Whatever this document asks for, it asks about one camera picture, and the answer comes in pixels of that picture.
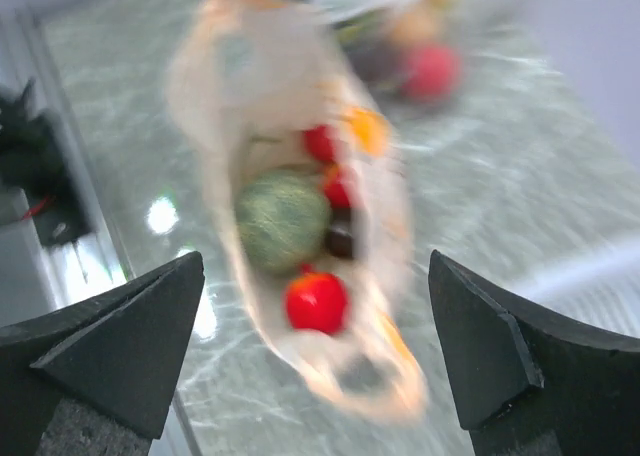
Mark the clear tied bag of fruits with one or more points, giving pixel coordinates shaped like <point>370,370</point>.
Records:
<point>409,49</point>

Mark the green netted fake melon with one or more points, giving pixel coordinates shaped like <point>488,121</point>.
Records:
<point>281,218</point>

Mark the beige plastic bag orange prints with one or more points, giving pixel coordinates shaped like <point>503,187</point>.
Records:
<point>249,76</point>

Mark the aluminium front rail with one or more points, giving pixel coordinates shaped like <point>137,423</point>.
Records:
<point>36,280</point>

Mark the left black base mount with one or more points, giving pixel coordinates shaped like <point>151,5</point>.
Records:
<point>32,160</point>

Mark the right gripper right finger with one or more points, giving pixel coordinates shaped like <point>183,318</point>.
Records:
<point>530,381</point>

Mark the red fake apple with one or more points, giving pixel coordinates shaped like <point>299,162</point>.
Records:
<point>320,142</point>
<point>317,301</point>
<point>335,185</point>

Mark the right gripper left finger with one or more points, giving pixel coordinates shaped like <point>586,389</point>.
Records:
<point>98,377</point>

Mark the dark brown fake fruit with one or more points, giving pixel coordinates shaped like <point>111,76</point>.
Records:
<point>340,240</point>

